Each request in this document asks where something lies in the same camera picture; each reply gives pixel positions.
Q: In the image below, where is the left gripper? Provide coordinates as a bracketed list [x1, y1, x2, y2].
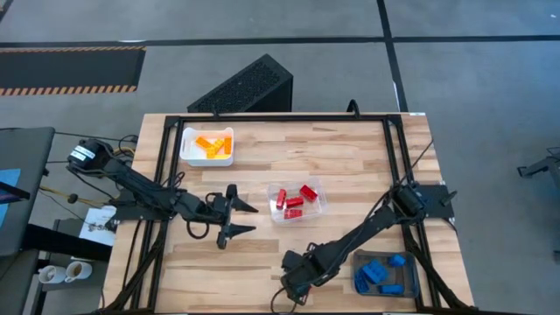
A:
[191, 183, 260, 251]

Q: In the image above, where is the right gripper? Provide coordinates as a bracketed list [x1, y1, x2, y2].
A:
[279, 248, 324, 306]

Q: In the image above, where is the clear plastic bin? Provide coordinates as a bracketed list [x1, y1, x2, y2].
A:
[267, 177, 329, 226]

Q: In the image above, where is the white plastic bin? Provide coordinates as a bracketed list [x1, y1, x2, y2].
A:
[179, 126, 235, 168]

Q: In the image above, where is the smoky grey plastic bin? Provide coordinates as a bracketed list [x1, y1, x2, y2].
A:
[350, 248, 421, 299]

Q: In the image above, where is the black perforated computer case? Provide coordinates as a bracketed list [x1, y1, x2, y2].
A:
[186, 53, 294, 114]

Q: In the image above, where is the printed white paper sheet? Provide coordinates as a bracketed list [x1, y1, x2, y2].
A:
[78, 205, 118, 247]

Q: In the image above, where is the white cup with brown drink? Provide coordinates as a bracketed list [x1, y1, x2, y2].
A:
[64, 261, 94, 284]

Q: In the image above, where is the empty white cup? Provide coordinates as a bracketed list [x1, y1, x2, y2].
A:
[38, 264, 67, 284]

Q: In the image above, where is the grey side table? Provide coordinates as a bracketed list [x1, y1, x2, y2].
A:
[0, 126, 57, 257]

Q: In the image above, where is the black hazard-striped floor mat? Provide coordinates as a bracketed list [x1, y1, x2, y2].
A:
[0, 45, 147, 96]

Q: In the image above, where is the blue sheet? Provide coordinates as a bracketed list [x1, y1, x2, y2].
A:
[0, 168, 22, 228]

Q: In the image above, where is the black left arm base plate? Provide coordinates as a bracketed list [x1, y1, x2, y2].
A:
[114, 191, 178, 221]

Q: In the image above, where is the black aluminium table frame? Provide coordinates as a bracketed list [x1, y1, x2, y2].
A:
[91, 113, 480, 315]

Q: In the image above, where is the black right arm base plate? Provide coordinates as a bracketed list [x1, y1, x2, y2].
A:
[390, 183, 459, 220]

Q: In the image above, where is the black cart frame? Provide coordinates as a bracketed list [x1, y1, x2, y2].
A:
[0, 220, 114, 315]

